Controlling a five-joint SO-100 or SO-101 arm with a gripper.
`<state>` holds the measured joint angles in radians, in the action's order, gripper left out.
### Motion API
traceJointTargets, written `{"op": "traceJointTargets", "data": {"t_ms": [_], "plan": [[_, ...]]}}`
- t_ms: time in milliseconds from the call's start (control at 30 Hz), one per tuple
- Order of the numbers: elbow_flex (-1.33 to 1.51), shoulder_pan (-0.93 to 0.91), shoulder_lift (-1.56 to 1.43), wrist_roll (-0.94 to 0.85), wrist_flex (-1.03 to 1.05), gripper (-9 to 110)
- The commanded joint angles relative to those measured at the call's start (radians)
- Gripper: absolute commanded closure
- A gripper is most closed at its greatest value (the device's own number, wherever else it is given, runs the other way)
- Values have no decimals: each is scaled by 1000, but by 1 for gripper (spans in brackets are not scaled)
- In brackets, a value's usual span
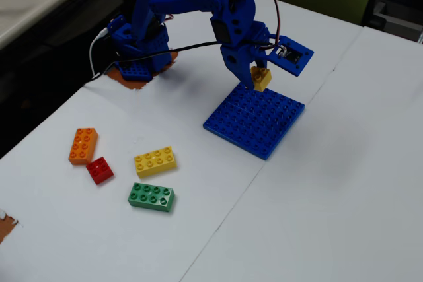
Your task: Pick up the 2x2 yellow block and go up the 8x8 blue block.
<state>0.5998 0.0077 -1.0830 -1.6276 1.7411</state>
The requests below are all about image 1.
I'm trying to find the orange 2x4 block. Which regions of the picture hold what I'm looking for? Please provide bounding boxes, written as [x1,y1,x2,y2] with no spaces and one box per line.
[68,127,99,166]

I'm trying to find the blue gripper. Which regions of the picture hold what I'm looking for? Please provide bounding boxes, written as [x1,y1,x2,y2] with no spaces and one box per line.
[219,21,277,90]

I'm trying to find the yellow 2x2 block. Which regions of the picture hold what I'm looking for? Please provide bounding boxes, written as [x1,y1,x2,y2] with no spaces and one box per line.
[250,65,273,93]

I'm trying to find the black camera cable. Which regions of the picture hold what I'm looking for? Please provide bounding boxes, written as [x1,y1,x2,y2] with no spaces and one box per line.
[87,40,282,81]

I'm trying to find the red white servo wire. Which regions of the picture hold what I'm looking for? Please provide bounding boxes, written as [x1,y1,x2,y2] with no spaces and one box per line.
[246,0,286,52]

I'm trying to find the blue 8x8 studded baseplate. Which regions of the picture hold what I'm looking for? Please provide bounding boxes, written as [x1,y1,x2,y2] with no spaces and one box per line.
[202,80,306,162]

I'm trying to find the red 2x2 block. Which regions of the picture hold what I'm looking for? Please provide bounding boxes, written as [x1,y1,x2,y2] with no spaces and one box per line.
[85,156,115,186]

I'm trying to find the grey box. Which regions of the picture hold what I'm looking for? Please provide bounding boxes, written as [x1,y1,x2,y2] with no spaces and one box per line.
[373,0,423,44]

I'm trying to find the yellow 2x4 block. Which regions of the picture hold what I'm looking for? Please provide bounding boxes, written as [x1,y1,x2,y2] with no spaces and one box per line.
[133,145,178,179]

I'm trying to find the white foam board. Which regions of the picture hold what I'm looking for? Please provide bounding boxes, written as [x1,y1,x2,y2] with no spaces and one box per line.
[0,0,364,282]
[180,26,423,282]

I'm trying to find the white cable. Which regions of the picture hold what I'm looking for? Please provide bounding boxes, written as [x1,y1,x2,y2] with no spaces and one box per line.
[87,28,110,81]

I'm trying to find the green 2x4 block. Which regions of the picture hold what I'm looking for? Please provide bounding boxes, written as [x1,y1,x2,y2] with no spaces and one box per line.
[127,182,176,213]

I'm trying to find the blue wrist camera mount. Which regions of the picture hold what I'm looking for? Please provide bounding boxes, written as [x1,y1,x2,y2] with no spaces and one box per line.
[264,35,315,78]

